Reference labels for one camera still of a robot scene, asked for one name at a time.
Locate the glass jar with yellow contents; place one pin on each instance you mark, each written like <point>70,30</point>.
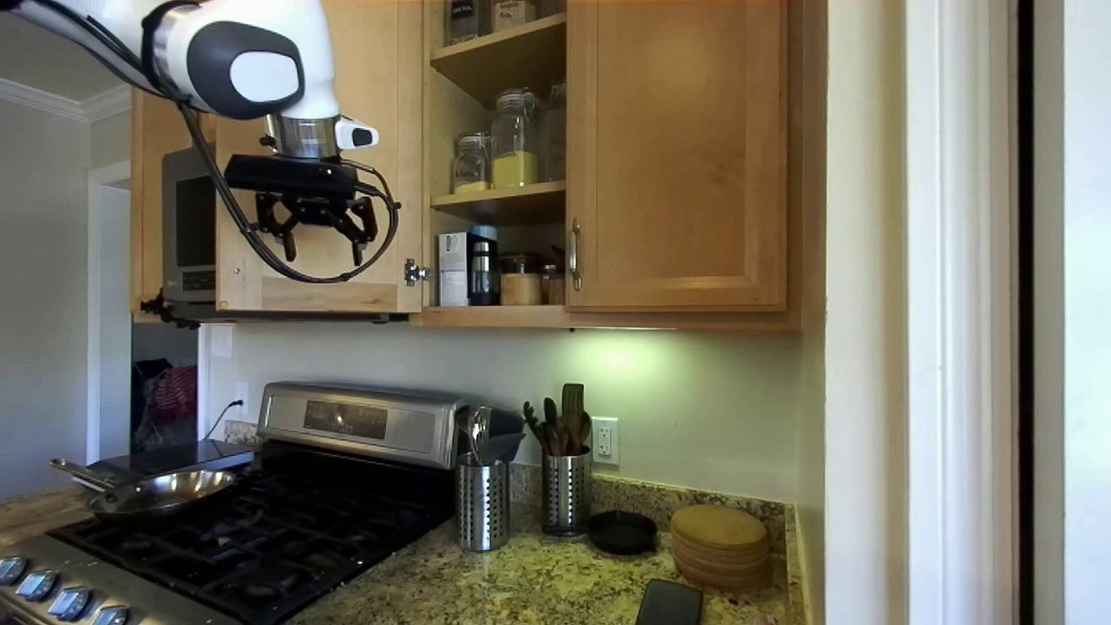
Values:
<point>511,150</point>

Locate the silver microwave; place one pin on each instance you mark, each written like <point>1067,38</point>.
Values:
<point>185,229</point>

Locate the wooden cylinder canister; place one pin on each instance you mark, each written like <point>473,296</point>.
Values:
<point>521,288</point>

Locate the short glass storage jar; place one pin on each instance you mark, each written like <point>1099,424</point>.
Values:
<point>471,164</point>

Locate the stainless steel gas stove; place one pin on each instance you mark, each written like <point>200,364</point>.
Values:
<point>278,531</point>

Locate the steel ladle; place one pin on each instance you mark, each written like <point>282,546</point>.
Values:
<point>475,430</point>

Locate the small black bowl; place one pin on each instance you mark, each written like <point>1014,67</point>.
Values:
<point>623,531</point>

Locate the steel frying pan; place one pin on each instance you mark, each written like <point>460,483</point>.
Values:
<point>174,488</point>

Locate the black smartphone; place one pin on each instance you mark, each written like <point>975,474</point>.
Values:
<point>667,606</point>

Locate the round wooden board stack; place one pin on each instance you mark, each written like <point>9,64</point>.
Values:
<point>721,546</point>

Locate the dark wooden fork utensil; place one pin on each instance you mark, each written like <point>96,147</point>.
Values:
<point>542,427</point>

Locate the silver stove knob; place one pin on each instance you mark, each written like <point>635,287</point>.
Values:
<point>34,583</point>
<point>66,600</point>
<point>108,616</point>
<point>12,569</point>

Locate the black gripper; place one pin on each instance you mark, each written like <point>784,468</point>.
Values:
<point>314,210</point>

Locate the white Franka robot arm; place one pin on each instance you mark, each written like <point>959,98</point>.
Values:
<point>288,47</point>

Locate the perforated steel utensil holder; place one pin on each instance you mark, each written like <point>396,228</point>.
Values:
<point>482,507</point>
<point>565,494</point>

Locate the light wooden cupboard carcass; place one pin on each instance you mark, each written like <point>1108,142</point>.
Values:
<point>509,202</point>

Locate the white door frame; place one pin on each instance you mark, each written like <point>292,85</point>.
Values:
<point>959,312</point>

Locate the white wall outlet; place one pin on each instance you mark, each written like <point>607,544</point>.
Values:
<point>604,437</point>

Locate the dark wooden spatula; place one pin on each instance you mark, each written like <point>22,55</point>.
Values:
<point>574,413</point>

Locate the black plastic spatula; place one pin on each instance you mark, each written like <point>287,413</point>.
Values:
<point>503,430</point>

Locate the light wooden cupboard door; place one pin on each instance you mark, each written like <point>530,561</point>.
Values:
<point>384,114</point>
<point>680,150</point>

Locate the white carton box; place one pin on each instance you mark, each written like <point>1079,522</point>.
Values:
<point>452,268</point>

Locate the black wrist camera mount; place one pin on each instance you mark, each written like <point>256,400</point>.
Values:
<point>288,174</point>

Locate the steel and black travel mug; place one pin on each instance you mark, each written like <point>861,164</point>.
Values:
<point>482,266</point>

